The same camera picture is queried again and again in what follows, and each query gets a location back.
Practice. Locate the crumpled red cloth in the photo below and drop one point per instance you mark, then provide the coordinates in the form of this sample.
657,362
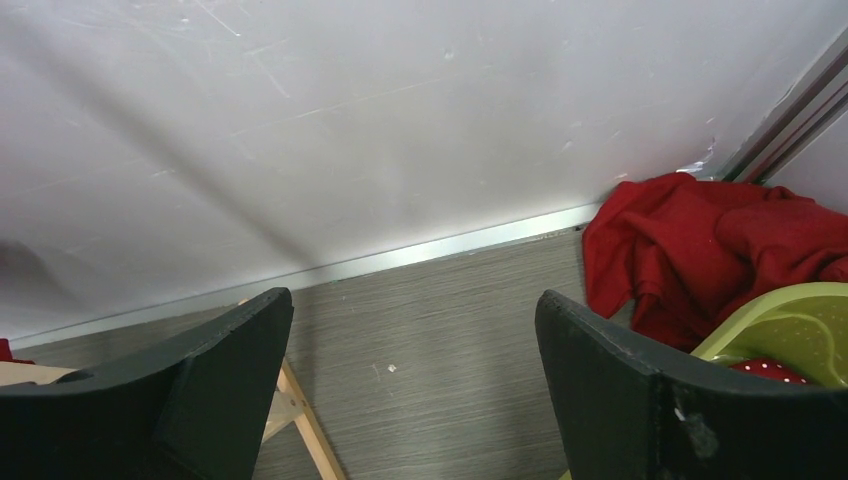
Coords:
688,253

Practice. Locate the wooden clothes rack frame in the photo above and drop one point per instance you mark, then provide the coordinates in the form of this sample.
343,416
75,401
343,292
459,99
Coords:
298,417

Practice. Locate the red polka dot skirt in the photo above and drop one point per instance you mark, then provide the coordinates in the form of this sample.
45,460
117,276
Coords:
770,369

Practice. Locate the green plastic laundry basket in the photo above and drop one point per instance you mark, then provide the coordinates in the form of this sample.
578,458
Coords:
803,327

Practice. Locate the red garment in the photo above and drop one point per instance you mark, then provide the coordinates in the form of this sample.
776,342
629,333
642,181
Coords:
7,356

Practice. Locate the aluminium corner rail right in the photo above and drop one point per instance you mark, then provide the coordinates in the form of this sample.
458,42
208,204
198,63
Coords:
810,106

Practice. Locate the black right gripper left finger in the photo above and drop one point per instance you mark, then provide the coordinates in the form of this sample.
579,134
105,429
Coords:
166,404

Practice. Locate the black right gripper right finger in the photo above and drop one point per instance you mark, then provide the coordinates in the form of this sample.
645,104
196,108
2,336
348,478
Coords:
628,407

